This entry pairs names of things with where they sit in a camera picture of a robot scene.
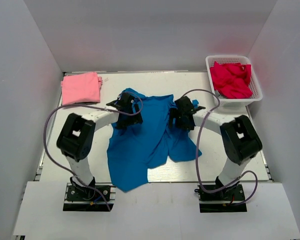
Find blue polo shirt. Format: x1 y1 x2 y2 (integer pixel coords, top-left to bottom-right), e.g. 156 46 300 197
107 88 202 192

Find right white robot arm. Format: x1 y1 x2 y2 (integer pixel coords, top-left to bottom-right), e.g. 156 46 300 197
168 106 263 194

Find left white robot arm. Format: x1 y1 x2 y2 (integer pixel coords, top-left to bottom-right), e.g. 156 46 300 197
56 100 143 192

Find folded pink t shirt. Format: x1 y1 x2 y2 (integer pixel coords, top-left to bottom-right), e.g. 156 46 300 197
60 72 103 105

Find crumpled red t shirt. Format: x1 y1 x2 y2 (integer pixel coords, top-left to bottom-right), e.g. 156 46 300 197
209 62 253 99

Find white plastic basket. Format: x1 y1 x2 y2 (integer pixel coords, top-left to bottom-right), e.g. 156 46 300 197
205 55 263 107

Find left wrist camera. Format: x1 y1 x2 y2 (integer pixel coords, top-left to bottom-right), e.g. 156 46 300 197
117 92 135 107

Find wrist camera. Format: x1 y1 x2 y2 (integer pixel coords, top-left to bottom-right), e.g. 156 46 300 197
117 92 135 107
174 96 194 112

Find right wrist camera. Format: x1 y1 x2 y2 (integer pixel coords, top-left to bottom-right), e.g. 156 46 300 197
174 96 194 112

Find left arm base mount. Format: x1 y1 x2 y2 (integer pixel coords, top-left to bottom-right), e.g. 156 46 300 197
62 183 116 212

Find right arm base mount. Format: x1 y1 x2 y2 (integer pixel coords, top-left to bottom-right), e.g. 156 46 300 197
194 184 247 213

